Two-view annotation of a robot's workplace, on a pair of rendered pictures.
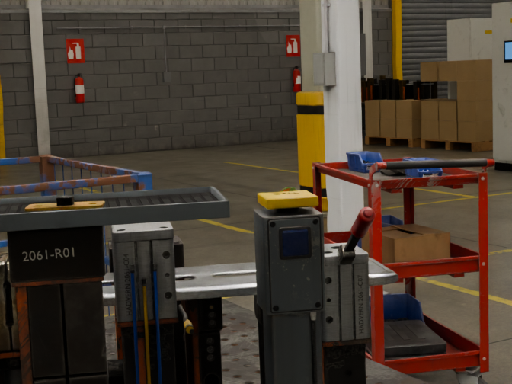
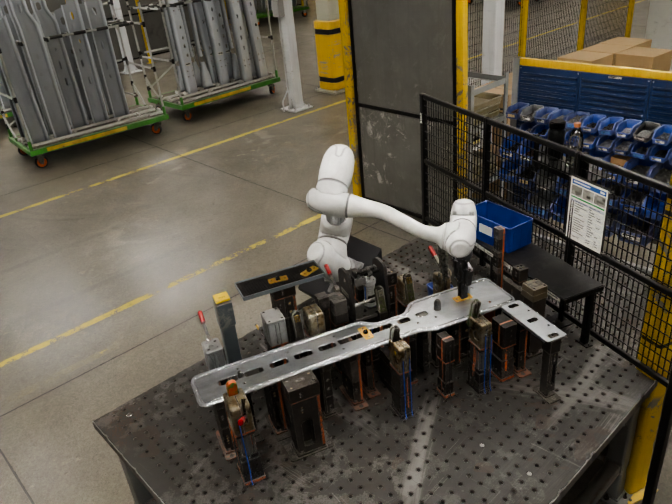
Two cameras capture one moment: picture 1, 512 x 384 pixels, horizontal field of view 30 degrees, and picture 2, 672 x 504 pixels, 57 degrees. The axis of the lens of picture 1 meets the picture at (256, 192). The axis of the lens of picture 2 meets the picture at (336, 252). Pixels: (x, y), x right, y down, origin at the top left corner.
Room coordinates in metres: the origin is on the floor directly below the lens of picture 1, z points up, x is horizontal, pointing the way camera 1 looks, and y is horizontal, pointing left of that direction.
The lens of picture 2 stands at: (3.31, 0.00, 2.49)
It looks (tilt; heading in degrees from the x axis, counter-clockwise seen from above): 28 degrees down; 168
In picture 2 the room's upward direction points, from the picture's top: 6 degrees counter-clockwise
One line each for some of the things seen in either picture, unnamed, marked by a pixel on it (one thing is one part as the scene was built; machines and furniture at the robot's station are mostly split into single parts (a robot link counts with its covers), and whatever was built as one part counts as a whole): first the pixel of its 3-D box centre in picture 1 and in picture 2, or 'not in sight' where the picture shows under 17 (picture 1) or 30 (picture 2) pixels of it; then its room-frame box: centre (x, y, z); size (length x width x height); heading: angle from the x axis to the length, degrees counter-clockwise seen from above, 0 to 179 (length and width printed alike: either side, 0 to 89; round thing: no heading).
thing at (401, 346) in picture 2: not in sight; (401, 377); (1.49, 0.59, 0.87); 0.12 x 0.09 x 0.35; 10
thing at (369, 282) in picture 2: not in sight; (366, 312); (1.11, 0.57, 0.94); 0.18 x 0.13 x 0.49; 100
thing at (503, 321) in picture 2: not in sight; (502, 347); (1.43, 1.07, 0.84); 0.11 x 0.10 x 0.28; 10
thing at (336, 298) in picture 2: not in sight; (340, 333); (1.14, 0.44, 0.89); 0.13 x 0.11 x 0.38; 10
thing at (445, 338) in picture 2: not in sight; (446, 365); (1.46, 0.80, 0.84); 0.11 x 0.08 x 0.29; 10
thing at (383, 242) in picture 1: (398, 272); not in sight; (3.74, -0.56, 0.49); 0.81 x 0.47 x 0.97; 13
